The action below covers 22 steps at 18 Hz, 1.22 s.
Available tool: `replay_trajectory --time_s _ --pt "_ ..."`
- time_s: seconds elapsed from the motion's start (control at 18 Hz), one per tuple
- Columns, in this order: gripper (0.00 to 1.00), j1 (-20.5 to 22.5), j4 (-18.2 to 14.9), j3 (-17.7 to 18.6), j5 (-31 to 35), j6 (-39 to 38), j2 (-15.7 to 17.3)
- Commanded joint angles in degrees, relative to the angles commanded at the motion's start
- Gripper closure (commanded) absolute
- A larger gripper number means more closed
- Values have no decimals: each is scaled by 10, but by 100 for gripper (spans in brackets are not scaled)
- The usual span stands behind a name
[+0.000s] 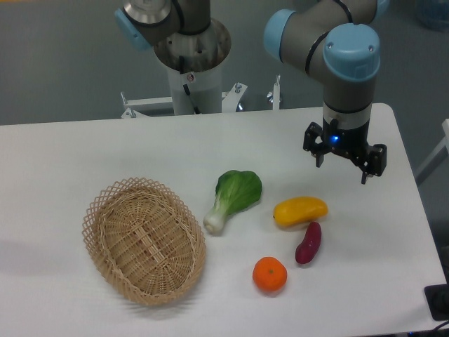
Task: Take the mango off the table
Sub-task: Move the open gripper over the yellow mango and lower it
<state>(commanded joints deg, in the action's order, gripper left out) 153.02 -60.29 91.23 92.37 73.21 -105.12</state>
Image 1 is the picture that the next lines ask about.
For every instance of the black device at table edge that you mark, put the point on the black device at table edge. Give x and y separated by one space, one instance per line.
437 301

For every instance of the green bok choy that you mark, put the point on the green bok choy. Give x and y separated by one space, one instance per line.
235 191

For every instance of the white furniture piece right edge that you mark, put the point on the white furniture piece right edge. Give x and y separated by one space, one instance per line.
434 159

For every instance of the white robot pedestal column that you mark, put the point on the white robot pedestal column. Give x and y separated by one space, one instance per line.
194 67

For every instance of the orange tangerine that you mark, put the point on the orange tangerine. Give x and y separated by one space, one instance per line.
269 274

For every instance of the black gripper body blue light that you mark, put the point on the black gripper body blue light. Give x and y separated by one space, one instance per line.
350 143

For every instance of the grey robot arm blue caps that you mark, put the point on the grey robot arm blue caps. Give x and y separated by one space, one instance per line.
332 42

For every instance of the purple sweet potato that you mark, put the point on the purple sweet potato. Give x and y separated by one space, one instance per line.
309 247

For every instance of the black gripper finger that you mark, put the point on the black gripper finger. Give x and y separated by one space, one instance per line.
314 142
375 161

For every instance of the white metal base frame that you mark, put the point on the white metal base frame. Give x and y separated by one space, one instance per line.
231 101

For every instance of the woven wicker basket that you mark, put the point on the woven wicker basket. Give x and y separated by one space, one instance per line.
144 241

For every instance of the yellow mango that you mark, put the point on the yellow mango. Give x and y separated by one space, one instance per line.
299 210

